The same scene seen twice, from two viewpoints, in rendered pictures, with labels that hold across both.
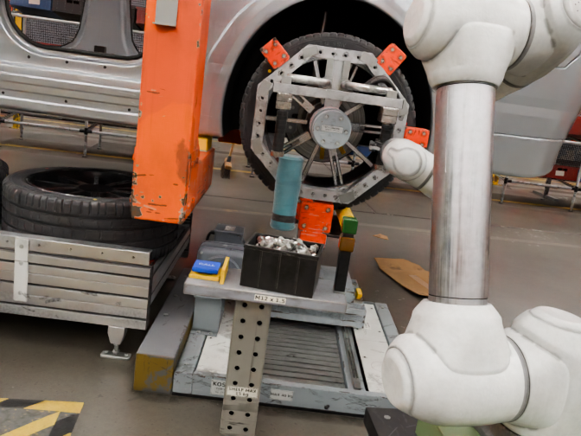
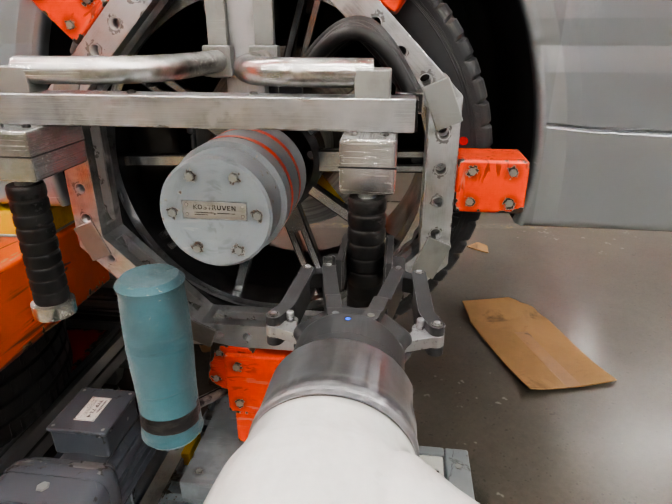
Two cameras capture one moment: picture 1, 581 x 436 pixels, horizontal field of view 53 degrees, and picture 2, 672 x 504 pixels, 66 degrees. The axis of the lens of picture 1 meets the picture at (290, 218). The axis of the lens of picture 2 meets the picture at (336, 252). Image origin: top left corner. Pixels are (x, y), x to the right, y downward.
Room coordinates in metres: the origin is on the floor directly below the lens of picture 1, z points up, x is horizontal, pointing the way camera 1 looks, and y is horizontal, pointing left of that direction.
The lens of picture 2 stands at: (1.46, -0.31, 1.04)
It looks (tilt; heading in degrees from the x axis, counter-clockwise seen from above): 23 degrees down; 9
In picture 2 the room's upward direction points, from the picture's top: straight up
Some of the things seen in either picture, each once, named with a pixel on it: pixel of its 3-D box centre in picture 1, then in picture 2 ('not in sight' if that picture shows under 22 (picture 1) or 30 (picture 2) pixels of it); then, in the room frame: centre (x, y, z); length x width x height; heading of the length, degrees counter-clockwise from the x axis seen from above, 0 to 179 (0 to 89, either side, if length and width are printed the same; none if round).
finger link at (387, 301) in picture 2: not in sight; (385, 306); (1.83, -0.29, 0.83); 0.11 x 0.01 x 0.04; 170
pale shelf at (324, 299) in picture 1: (266, 287); not in sight; (1.53, 0.04, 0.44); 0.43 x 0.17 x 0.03; 92
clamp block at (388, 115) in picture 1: (387, 114); (370, 154); (1.95, -0.27, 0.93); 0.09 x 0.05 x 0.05; 2
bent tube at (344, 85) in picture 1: (367, 79); (309, 34); (2.03, -0.19, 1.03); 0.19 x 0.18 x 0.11; 2
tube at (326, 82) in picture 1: (309, 70); (126, 34); (2.02, 0.00, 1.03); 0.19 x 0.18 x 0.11; 2
